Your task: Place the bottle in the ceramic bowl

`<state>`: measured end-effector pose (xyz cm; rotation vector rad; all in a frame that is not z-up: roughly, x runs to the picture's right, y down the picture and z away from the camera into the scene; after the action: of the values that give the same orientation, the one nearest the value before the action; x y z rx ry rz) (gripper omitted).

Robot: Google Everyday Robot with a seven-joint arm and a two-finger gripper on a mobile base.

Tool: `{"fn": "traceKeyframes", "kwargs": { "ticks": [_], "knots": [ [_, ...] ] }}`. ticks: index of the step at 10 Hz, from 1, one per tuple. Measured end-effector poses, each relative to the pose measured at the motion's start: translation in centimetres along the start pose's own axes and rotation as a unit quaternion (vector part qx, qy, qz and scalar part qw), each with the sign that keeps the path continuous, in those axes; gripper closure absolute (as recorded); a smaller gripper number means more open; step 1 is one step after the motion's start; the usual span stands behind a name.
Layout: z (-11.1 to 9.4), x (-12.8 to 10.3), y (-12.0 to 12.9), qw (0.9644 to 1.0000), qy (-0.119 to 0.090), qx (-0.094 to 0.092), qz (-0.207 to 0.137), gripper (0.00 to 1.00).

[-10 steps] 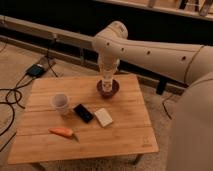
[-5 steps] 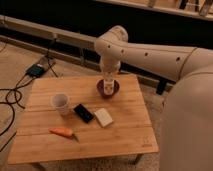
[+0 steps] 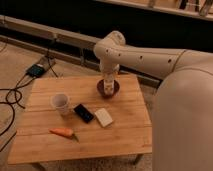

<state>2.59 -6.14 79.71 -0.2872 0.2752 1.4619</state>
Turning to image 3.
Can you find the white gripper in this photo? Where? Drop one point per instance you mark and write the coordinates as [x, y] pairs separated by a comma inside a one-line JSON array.
[[109, 70]]

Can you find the clear plastic bottle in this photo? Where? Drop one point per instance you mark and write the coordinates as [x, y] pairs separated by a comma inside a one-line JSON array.
[[108, 86]]

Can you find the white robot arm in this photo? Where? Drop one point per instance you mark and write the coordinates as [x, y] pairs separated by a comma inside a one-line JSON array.
[[182, 115]]

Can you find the dark red ceramic bowl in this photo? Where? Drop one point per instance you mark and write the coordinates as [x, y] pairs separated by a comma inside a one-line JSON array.
[[100, 88]]

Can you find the black smartphone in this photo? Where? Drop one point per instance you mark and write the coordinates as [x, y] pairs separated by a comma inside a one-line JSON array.
[[83, 113]]

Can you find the white paper cup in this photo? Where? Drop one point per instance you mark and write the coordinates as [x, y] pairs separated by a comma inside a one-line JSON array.
[[60, 102]]

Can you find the wooden table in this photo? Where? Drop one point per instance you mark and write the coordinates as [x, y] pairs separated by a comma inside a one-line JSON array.
[[130, 132]]

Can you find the orange carrot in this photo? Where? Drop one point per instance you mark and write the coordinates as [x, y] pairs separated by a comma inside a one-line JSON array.
[[65, 132]]

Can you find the black power adapter box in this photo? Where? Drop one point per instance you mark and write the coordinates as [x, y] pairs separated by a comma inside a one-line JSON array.
[[35, 71]]

